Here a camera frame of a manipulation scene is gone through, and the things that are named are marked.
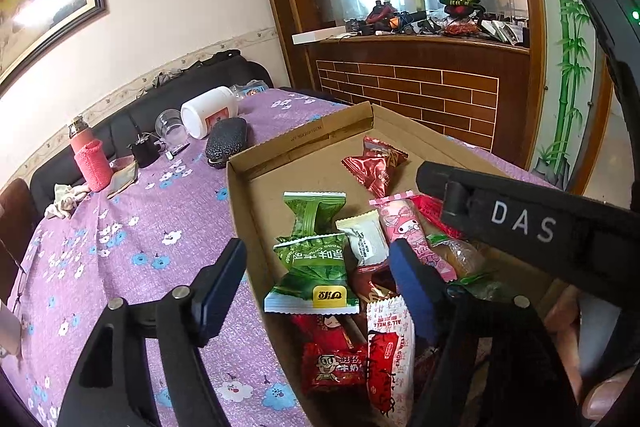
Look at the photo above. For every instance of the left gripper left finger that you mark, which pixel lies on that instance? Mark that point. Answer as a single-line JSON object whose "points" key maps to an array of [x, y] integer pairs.
{"points": [[111, 383]]}

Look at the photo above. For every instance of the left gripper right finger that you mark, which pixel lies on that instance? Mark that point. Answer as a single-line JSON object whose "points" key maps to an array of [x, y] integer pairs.
{"points": [[526, 383]]}

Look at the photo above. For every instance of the biscuit cracker clear packet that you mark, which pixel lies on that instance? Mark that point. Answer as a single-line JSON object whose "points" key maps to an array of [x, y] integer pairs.
{"points": [[462, 256]]}

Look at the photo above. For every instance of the white red candy packet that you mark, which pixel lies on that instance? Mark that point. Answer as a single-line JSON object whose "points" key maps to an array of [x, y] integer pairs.
{"points": [[389, 373]]}

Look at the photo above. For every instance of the red cartoon snack packet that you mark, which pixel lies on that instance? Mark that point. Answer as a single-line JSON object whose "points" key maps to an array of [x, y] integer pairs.
{"points": [[331, 360]]}

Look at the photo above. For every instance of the pink My Melody snack bag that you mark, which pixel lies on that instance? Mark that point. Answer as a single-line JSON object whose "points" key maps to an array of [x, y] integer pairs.
{"points": [[400, 221]]}

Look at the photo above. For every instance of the pale green white snack packet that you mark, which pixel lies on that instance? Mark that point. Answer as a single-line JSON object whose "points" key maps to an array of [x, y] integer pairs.
{"points": [[366, 238]]}

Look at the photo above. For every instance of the green pea snack packet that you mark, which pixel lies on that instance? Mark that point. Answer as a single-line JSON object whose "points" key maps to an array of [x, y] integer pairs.
{"points": [[315, 281]]}

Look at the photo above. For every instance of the dark red triangular snack bag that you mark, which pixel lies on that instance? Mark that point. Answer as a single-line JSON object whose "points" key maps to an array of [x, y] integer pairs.
{"points": [[375, 167]]}

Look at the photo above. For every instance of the small red candy bar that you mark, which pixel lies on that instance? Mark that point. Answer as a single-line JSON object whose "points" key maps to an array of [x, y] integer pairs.
{"points": [[430, 208]]}

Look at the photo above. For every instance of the person right hand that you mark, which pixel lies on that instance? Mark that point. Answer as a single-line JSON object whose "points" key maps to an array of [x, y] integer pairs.
{"points": [[598, 345]]}

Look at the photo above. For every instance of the brown chair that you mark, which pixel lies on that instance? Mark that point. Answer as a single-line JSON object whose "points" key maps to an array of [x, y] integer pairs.
{"points": [[19, 218]]}

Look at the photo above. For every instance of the white cloth gloves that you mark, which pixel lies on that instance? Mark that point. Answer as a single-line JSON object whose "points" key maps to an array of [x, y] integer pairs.
{"points": [[66, 199]]}

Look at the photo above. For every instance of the small booklet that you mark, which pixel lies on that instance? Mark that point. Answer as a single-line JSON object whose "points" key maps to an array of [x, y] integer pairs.
{"points": [[122, 179]]}

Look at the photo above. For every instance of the pink knit-sleeved bottle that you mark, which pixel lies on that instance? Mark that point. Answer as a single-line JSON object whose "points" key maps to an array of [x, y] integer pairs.
{"points": [[89, 155]]}

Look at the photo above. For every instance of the small black container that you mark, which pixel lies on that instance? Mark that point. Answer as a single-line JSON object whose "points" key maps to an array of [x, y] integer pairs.
{"points": [[145, 149]]}

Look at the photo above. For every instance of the clear glass cup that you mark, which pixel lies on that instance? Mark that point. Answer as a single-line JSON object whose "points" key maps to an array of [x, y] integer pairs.
{"points": [[170, 128]]}

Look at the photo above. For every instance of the wooden brick-pattern counter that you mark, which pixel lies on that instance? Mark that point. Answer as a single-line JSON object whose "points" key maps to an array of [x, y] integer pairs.
{"points": [[523, 79]]}

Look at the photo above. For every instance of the brown cardboard box tray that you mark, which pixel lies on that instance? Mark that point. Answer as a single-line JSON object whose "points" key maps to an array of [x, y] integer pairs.
{"points": [[308, 159]]}

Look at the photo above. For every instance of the black glasses case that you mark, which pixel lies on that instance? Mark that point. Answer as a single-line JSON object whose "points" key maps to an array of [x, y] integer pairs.
{"points": [[228, 137]]}

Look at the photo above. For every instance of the white plastic jar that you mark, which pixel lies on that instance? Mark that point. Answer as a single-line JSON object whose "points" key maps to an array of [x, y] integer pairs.
{"points": [[200, 114]]}

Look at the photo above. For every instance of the black sofa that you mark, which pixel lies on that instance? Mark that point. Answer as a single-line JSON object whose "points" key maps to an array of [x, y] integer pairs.
{"points": [[118, 131]]}

